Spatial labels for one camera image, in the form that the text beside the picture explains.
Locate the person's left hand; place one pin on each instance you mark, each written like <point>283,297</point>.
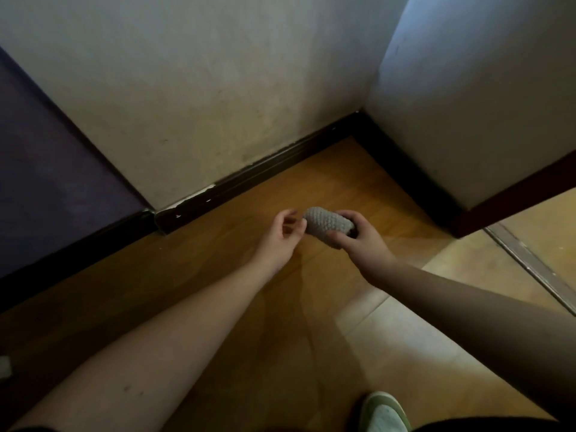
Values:
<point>279,247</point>

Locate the person's right hand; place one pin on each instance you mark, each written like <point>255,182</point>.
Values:
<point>369,251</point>

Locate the grey cleaning cloth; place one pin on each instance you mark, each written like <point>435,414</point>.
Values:
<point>328,222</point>

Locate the chipped dark brown baseboard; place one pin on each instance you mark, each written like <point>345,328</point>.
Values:
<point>270,169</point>

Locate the person's right forearm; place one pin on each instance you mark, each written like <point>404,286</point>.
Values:
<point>486,323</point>

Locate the person's left forearm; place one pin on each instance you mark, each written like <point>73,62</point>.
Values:
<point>157,355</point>

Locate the metal door threshold strip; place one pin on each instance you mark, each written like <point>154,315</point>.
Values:
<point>531,265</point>

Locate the green white sneaker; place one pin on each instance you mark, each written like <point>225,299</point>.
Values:
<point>384,416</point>

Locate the black shorts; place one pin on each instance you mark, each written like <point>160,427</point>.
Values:
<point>495,426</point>

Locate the reddish brown door frame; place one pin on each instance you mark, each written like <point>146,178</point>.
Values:
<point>517,197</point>

